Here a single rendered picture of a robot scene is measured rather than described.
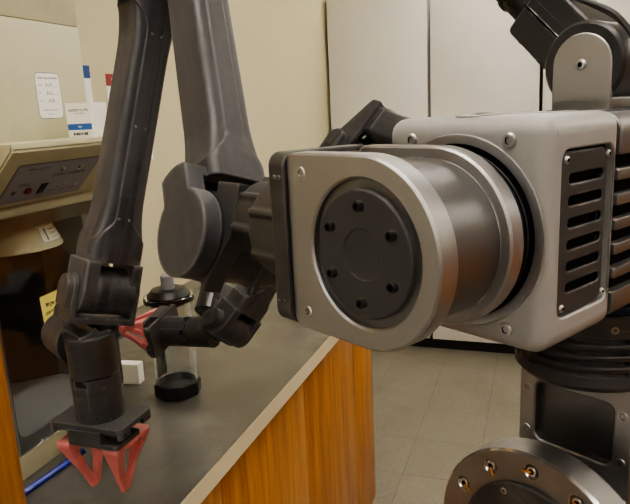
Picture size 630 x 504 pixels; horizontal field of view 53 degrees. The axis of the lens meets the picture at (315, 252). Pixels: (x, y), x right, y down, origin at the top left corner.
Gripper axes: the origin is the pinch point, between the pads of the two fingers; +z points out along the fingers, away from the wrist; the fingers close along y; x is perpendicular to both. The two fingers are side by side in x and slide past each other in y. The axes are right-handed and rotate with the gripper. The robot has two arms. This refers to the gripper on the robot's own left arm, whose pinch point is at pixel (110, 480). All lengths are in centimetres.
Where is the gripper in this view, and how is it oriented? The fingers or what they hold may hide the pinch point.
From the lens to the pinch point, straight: 87.3
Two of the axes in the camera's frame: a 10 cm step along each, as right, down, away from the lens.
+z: 0.5, 9.7, 2.2
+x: -3.3, 2.3, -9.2
